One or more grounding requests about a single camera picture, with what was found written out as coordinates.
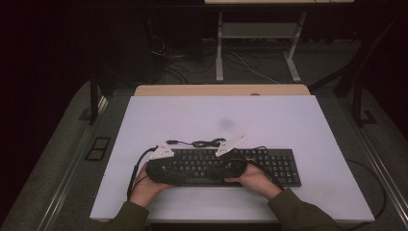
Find white board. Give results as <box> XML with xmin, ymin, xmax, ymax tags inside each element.
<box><xmin>89</xmin><ymin>94</ymin><xmax>376</xmax><ymax>223</ymax></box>

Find white floor cable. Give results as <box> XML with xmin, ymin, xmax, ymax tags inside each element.
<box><xmin>230</xmin><ymin>51</ymin><xmax>281</xmax><ymax>86</ymax></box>

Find wooden table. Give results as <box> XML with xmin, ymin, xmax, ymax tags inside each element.
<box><xmin>134</xmin><ymin>84</ymin><xmax>312</xmax><ymax>97</ymax></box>

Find person's left hand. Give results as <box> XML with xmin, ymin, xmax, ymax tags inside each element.
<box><xmin>127</xmin><ymin>167</ymin><xmax>175</xmax><ymax>209</ymax></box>

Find black floor plate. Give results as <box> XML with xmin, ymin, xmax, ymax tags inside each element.
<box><xmin>84</xmin><ymin>137</ymin><xmax>112</xmax><ymax>162</ymax></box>

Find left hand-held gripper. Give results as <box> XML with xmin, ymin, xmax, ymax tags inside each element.
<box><xmin>145</xmin><ymin>143</ymin><xmax>181</xmax><ymax>186</ymax></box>

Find bundle of black floor cables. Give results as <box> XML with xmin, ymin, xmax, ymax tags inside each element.
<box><xmin>148</xmin><ymin>34</ymin><xmax>262</xmax><ymax>86</ymax></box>

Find black slanted stand legs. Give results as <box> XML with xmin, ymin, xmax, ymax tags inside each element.
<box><xmin>309</xmin><ymin>13</ymin><xmax>402</xmax><ymax>98</ymax></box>

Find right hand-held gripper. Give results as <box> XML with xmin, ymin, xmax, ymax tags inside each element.
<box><xmin>213</xmin><ymin>135</ymin><xmax>249</xmax><ymax>180</ymax></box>

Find black keyboard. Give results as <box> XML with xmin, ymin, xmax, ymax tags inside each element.
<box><xmin>166</xmin><ymin>147</ymin><xmax>302</xmax><ymax>189</ymax></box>

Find black keyboard cable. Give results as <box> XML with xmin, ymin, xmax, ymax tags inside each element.
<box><xmin>165</xmin><ymin>138</ymin><xmax>269</xmax><ymax>151</ymax></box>

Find grey metal stand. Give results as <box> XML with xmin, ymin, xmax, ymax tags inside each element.
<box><xmin>215</xmin><ymin>12</ymin><xmax>308</xmax><ymax>84</ymax></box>

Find right hand-held gripper cable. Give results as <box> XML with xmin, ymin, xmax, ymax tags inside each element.
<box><xmin>246</xmin><ymin>160</ymin><xmax>388</xmax><ymax>223</ymax></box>

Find black upright stand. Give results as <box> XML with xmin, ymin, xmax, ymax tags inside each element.
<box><xmin>352</xmin><ymin>80</ymin><xmax>379</xmax><ymax>128</ymax></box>
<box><xmin>78</xmin><ymin>71</ymin><xmax>109</xmax><ymax>126</ymax></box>

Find person's right hand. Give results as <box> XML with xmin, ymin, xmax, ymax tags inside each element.
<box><xmin>223</xmin><ymin>162</ymin><xmax>284</xmax><ymax>202</ymax></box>

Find aluminium rail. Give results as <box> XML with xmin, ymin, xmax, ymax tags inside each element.
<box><xmin>37</xmin><ymin>95</ymin><xmax>110</xmax><ymax>231</ymax></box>
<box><xmin>340</xmin><ymin>95</ymin><xmax>408</xmax><ymax>219</ymax></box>

